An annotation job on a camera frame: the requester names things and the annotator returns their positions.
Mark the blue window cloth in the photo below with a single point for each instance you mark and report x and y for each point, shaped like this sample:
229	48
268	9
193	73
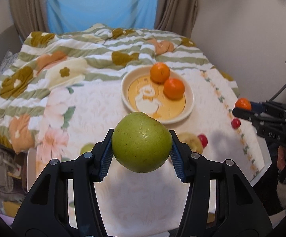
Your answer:
65	16

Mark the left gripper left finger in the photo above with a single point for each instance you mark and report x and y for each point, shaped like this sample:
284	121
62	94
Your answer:
62	201

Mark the left brown curtain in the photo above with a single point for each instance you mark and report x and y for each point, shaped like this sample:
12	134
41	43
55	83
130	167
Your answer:
29	16

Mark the green apple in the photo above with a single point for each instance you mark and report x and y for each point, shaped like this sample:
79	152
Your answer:
86	148
140	143

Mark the right brown curtain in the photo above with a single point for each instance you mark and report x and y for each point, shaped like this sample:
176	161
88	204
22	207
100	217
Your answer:
177	16

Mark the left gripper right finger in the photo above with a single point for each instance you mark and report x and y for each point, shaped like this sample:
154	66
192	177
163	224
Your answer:
220	201

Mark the cream duck-print bowl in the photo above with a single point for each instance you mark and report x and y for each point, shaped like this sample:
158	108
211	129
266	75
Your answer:
140	94

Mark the red cherry tomato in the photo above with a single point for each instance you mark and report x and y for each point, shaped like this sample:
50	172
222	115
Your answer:
203	139
235	123

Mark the large orange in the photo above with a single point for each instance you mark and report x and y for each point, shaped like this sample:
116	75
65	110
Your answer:
174	89

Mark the brown curtain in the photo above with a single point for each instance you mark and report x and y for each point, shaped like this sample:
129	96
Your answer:
177	16
29	16

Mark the striped floral quilt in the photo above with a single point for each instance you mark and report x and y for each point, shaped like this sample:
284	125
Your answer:
83	61

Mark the medium orange tangerine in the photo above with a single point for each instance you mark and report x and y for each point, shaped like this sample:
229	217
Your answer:
159	73

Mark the person right hand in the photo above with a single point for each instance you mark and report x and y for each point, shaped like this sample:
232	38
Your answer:
281	158

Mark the small tangerine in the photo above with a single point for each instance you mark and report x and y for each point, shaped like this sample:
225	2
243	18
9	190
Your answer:
243	103

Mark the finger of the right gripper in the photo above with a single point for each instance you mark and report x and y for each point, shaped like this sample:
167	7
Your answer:
256	105
253	115

